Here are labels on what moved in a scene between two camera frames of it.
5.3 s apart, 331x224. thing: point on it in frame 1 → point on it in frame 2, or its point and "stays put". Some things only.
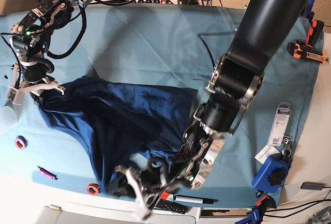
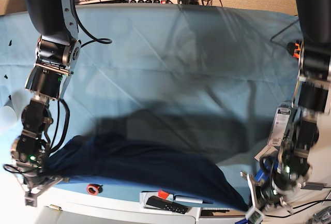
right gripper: (16, 92) → (40, 184)
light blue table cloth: (176, 45) stays put
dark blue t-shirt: (120, 120) → (145, 164)
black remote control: (168, 205) stays put
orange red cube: (164, 195) stays put
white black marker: (190, 199) stays put
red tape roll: (93, 189) stays put
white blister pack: (279, 124) stays put
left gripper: (147, 190) → (269, 193)
